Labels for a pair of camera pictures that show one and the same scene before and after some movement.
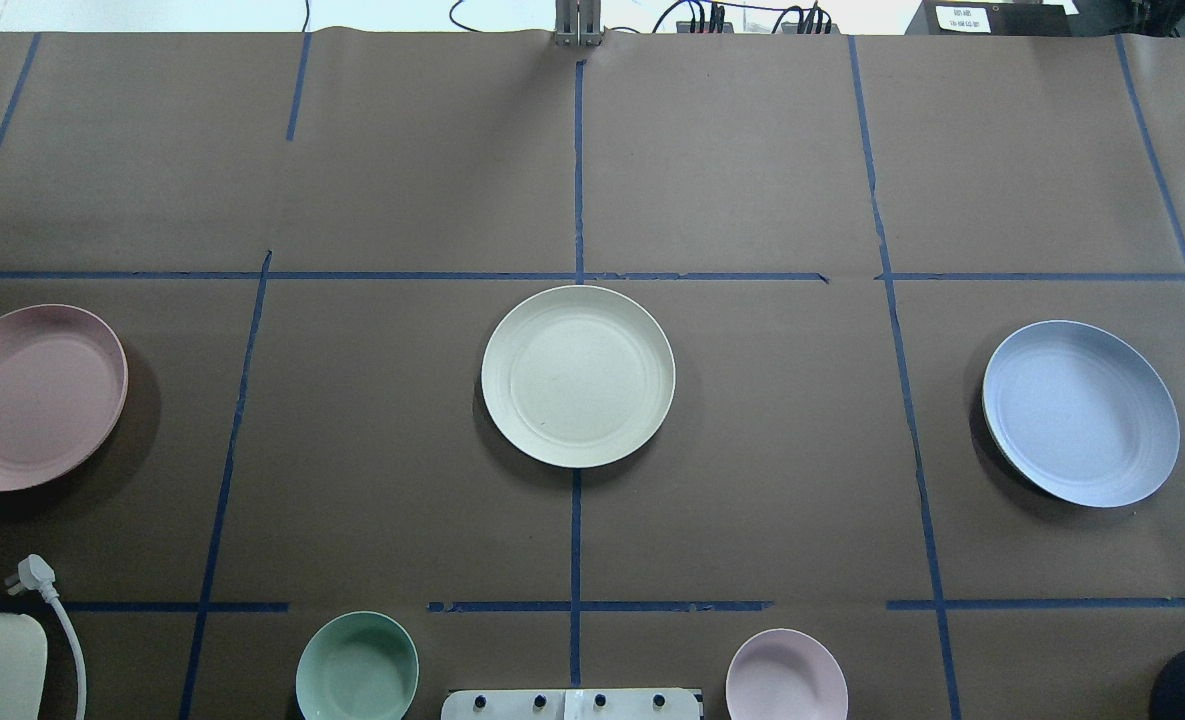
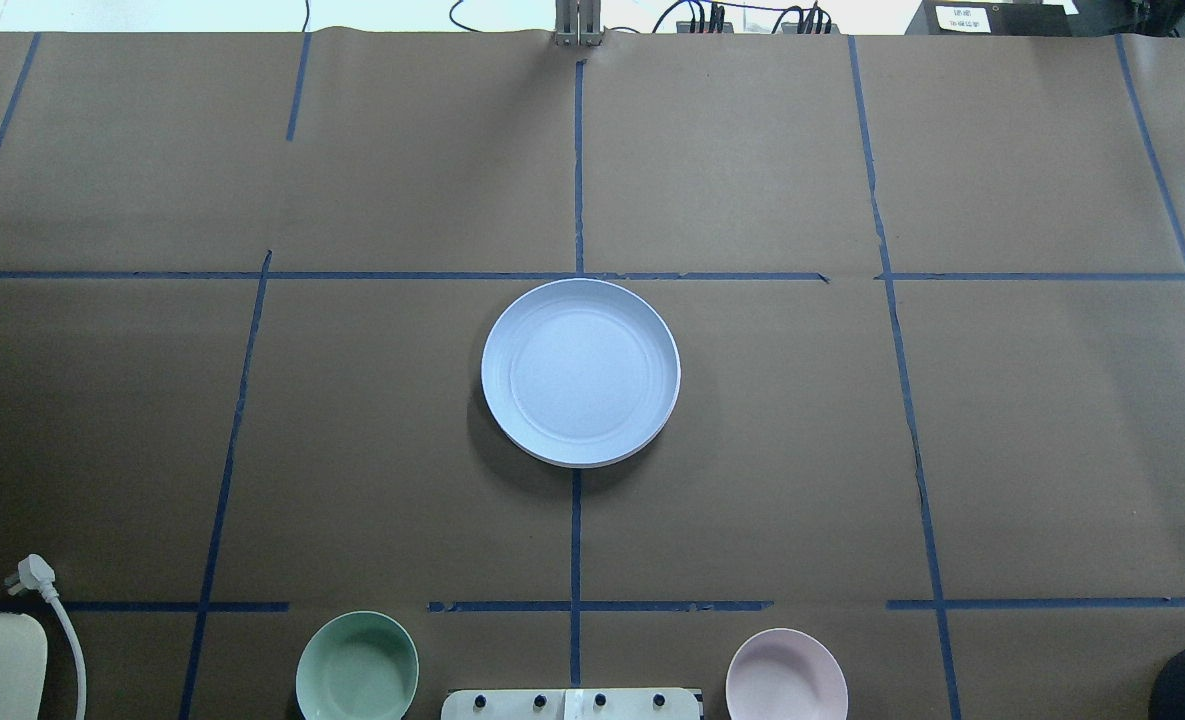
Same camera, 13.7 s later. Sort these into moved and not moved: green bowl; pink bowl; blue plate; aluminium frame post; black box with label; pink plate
Moved: pink plate; blue plate
Not moved: aluminium frame post; green bowl; black box with label; pink bowl
